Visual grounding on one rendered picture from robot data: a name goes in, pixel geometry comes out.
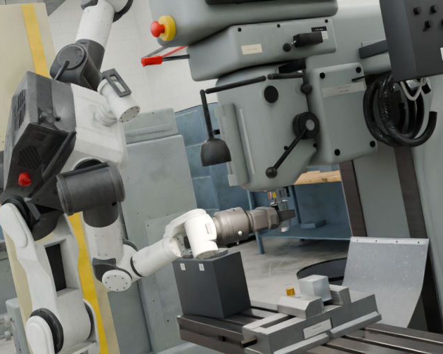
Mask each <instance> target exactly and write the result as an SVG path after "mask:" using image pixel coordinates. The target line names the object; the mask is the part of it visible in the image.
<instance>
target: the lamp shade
mask: <svg viewBox="0 0 443 354"><path fill-rule="evenodd" d="M200 160H201V164H202V167H204V166H211V165H215V164H221V163H225V162H230V161H232V160H231V153H230V149H229V148H228V146H227V144H226V142H225V141H224V140H222V139H220V138H209V139H208V140H206V141H205V142H204V143H203V144H202V145H201V147H200Z"/></svg>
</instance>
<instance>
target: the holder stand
mask: <svg viewBox="0 0 443 354"><path fill-rule="evenodd" d="M172 265H173V269H174V275H175V279H176V285H177V289H178V293H179V299H180V303H181V309H182V313H183V314H187V315H199V316H205V317H216V318H222V319H225V318H227V317H230V316H232V315H235V314H236V313H239V312H241V311H243V310H246V309H248V308H251V302H250V296H249V292H248V286H247V282H246V278H245V272H244V268H243V262H242V258H241V254H240V251H228V249H227V248H219V249H218V253H217V254H216V255H214V256H212V257H210V258H206V259H203V260H195V259H194V257H193V252H192V250H190V251H187V252H185V253H184V255H183V256H182V257H181V258H178V259H177V260H175V261H172Z"/></svg>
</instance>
